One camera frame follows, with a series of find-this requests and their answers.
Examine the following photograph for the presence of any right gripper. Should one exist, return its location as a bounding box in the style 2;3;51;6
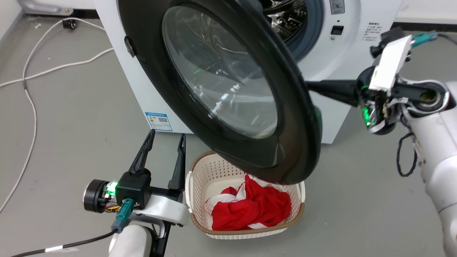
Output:
306;66;397;135

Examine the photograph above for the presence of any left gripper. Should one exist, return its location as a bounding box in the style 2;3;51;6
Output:
83;129;190;226

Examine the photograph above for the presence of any black round glass washer door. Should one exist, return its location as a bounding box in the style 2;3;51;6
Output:
117;0;322;185

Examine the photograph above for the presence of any white front-load washing machine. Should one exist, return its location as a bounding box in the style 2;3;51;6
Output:
92;0;404;144

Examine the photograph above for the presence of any blue energy label sticker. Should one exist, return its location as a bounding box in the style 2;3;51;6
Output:
144;112;173;132

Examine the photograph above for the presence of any white laundry basket brown rim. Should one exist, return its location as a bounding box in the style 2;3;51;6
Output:
185;151;306;240

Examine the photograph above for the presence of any red and white garment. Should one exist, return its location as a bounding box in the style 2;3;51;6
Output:
204;174;292;231

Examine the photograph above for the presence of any black cable teal plug left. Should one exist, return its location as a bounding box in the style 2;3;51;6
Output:
11;199;135;257

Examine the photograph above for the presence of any black cable teal plug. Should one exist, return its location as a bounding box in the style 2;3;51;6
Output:
11;199;135;257
411;30;457;47

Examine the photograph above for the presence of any thin black looped cable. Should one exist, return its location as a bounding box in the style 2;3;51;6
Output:
396;132;418;177

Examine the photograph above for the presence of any black cable teal plug right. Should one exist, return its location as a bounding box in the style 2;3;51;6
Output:
411;30;457;47

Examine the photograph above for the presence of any thin white floor cable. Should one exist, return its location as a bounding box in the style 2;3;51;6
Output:
0;17;107;213

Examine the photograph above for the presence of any thick white floor cable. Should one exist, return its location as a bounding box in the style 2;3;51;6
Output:
0;47;114;89

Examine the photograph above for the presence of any grey metal base plate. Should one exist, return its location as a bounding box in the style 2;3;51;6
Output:
17;0;74;17

